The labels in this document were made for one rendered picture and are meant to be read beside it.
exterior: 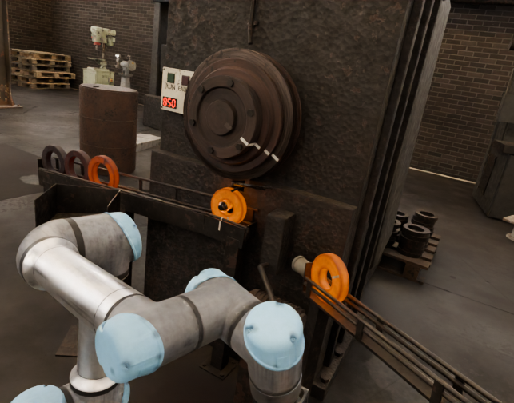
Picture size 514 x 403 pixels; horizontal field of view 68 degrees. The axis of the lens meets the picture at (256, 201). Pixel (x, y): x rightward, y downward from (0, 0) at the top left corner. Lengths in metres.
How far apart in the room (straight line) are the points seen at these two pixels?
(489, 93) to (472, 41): 0.85
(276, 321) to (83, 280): 0.28
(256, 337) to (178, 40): 1.47
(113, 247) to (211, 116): 0.68
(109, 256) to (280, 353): 0.47
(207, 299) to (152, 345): 0.10
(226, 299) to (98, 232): 0.37
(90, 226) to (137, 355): 0.41
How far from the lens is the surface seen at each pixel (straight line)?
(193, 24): 1.74
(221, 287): 0.56
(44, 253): 0.74
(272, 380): 0.54
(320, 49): 1.46
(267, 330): 0.49
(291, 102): 1.32
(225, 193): 1.53
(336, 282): 1.20
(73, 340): 2.04
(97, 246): 0.83
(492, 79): 7.31
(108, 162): 1.93
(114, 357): 0.48
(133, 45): 10.55
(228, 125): 1.33
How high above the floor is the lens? 1.29
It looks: 19 degrees down
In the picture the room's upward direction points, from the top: 9 degrees clockwise
